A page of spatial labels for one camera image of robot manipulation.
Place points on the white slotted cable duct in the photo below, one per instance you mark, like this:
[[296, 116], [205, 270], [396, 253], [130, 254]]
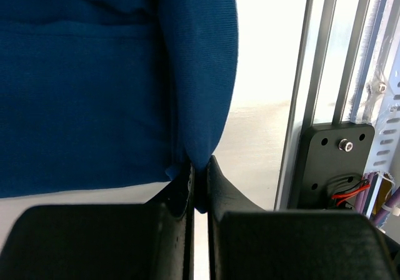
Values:
[[383, 103]]

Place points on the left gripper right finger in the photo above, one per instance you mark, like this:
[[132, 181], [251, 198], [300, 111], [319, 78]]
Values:
[[248, 242]]

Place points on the blue t shirt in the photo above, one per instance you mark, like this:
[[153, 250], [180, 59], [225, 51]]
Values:
[[101, 94]]

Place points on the aluminium frame rail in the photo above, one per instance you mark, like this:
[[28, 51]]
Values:
[[332, 81]]

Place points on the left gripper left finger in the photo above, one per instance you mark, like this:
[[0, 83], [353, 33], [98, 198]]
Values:
[[153, 240]]

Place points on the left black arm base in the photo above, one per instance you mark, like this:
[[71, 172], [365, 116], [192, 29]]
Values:
[[331, 160]]

